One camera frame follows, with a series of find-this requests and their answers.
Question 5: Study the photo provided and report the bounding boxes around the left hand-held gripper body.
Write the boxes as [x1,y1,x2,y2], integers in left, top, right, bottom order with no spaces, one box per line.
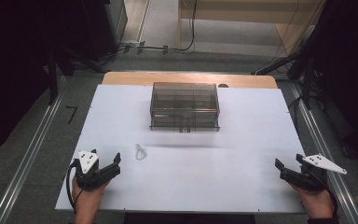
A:
[73,150,121,191]

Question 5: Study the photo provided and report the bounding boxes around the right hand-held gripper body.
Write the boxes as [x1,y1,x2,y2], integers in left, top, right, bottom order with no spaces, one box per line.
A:
[279,153,349,192]

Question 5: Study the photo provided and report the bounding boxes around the person's left hand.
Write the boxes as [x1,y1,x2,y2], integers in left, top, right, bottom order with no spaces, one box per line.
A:
[72,176,110,218]

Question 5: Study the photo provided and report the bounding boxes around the person's right hand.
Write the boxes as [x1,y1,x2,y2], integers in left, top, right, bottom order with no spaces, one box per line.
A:
[288,182,336,220]

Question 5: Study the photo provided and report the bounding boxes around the black stand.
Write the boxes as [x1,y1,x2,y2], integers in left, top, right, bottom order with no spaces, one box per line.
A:
[251,31,324,110]
[45,43,108,106]

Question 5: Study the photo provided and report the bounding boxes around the transparent grey compartment box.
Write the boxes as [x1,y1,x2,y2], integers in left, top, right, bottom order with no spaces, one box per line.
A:
[149,81,221,133]

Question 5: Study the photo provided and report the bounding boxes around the dark cabinet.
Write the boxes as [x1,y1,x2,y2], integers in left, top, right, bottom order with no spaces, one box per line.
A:
[80,0,129,62]

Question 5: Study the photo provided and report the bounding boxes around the light wooden furniture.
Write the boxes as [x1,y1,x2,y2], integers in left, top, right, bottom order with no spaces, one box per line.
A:
[177,0,328,55]

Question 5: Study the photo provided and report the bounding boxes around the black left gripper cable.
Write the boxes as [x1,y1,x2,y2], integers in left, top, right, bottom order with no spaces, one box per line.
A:
[65,158,85,216]

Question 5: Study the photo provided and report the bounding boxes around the metal floor rail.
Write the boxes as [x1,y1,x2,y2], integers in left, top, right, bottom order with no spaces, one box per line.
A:
[287,82,358,224]
[0,74,70,224]

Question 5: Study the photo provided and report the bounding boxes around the black floor cable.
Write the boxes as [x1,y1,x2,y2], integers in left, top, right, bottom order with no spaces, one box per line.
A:
[99,0,199,68]

